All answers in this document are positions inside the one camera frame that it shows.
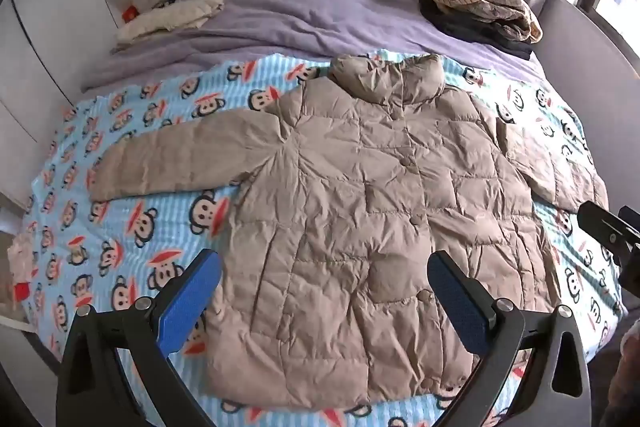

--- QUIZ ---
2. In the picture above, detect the cream quilted jacket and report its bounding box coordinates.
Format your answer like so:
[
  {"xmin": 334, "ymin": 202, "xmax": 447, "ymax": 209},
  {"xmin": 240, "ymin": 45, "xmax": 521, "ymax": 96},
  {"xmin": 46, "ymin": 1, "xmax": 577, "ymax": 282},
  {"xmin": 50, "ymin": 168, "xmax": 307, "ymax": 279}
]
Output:
[{"xmin": 116, "ymin": 0, "xmax": 225, "ymax": 45}]

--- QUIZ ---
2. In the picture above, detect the pink cloth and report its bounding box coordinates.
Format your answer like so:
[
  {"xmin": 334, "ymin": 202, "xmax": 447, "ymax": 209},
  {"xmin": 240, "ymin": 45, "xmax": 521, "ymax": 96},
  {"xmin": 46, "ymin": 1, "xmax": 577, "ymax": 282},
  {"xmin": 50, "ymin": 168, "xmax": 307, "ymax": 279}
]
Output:
[{"xmin": 7, "ymin": 234, "xmax": 35, "ymax": 283}]

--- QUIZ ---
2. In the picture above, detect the brown patterned garment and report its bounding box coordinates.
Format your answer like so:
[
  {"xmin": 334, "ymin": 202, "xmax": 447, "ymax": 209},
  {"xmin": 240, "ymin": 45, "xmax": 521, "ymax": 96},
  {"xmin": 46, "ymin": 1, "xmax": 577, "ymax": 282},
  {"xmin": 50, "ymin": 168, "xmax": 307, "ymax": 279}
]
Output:
[{"xmin": 470, "ymin": 0, "xmax": 543, "ymax": 44}]

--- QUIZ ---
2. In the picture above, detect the beige puffer jacket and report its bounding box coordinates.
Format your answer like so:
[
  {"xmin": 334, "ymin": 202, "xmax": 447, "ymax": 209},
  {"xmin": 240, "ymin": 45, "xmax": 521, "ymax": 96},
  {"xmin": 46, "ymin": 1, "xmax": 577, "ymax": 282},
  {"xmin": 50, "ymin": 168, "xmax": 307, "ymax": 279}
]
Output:
[{"xmin": 89, "ymin": 53, "xmax": 610, "ymax": 410}]

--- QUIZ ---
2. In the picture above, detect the blue monkey print blanket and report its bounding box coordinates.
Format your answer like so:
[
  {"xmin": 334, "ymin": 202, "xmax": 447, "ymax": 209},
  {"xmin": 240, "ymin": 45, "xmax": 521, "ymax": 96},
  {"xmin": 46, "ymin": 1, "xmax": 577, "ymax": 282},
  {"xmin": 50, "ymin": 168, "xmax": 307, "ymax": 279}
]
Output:
[{"xmin": 10, "ymin": 49, "xmax": 628, "ymax": 427}]

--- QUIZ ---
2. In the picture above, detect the purple duvet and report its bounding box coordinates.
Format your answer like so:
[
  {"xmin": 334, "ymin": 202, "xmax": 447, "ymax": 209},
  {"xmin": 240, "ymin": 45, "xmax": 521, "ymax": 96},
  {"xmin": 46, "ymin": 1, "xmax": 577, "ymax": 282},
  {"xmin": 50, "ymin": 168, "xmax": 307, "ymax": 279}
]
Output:
[{"xmin": 80, "ymin": 0, "xmax": 543, "ymax": 92}]

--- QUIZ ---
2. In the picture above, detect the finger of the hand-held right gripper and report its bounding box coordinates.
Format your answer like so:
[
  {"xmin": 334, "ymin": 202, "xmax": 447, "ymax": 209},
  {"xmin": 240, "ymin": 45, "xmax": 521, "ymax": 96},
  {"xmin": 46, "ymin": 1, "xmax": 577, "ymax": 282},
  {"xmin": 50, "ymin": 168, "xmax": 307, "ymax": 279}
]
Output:
[
  {"xmin": 577, "ymin": 202, "xmax": 626, "ymax": 253},
  {"xmin": 617, "ymin": 205, "xmax": 640, "ymax": 235}
]

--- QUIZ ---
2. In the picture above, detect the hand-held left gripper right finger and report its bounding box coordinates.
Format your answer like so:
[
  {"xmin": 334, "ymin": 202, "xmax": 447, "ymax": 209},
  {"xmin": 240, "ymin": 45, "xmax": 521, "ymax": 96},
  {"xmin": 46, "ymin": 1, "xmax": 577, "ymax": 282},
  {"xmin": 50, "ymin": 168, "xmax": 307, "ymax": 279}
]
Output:
[{"xmin": 427, "ymin": 250, "xmax": 593, "ymax": 427}]

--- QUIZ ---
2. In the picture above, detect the white wardrobe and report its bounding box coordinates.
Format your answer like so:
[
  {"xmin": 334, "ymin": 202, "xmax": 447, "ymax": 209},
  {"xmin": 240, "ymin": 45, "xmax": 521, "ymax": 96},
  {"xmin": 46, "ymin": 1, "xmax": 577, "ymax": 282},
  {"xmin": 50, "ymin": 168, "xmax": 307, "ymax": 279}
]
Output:
[{"xmin": 0, "ymin": 0, "xmax": 126, "ymax": 208}]

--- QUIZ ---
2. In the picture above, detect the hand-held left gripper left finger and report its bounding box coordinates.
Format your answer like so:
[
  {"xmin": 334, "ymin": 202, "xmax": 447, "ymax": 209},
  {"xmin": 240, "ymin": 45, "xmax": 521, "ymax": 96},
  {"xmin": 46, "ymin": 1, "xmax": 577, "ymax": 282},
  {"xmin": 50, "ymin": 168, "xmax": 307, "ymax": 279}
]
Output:
[{"xmin": 56, "ymin": 249, "xmax": 222, "ymax": 427}]

